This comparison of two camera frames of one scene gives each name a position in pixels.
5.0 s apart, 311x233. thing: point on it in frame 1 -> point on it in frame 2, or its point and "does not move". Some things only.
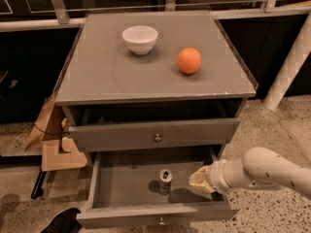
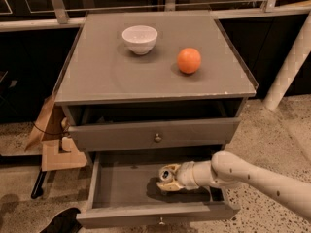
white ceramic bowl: [140, 39] does not move
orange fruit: [189, 60] does not move
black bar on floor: [38, 187] does not move
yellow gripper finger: [200, 175] -> [169, 167]
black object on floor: [65, 221] does not move
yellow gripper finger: [198, 180] -> [170, 185]
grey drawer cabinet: [154, 88] does not move
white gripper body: [215, 176] -> [185, 175]
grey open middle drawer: [129, 187] does not move
